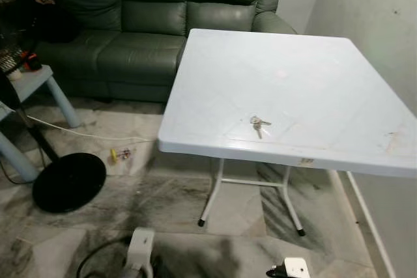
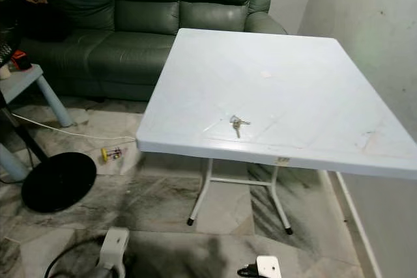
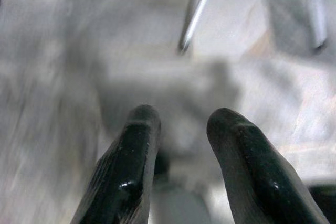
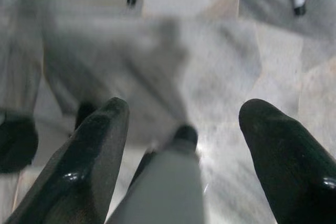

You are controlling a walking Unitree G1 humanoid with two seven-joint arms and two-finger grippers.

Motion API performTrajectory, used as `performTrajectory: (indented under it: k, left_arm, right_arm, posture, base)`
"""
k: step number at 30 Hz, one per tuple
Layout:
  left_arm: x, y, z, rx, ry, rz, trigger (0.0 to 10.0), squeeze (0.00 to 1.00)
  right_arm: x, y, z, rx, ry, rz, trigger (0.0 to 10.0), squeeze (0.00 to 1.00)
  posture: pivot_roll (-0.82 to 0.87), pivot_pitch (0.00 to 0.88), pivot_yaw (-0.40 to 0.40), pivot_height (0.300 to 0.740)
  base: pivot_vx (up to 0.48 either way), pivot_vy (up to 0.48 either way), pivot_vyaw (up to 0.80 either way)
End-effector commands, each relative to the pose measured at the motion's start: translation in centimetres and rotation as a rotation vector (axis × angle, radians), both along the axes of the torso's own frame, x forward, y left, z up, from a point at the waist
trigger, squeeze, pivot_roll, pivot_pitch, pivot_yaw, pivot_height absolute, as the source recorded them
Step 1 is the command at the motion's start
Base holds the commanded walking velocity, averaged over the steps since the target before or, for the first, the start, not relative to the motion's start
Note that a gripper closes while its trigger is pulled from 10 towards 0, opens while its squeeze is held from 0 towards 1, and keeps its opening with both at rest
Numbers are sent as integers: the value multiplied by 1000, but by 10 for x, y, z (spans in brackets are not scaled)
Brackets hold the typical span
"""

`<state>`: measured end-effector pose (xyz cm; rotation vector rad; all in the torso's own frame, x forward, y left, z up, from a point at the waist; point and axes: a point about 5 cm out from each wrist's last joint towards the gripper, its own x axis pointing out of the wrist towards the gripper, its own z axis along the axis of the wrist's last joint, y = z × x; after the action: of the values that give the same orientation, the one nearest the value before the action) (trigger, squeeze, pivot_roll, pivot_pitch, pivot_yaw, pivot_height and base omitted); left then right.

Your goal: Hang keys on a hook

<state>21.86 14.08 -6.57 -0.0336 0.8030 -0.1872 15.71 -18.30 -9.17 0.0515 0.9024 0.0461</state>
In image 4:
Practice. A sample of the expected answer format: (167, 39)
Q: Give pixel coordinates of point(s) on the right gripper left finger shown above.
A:
(78, 171)

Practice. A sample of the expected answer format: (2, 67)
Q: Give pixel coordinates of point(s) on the black robot foot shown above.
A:
(15, 142)

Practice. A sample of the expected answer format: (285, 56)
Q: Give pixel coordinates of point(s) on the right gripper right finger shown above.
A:
(288, 169)

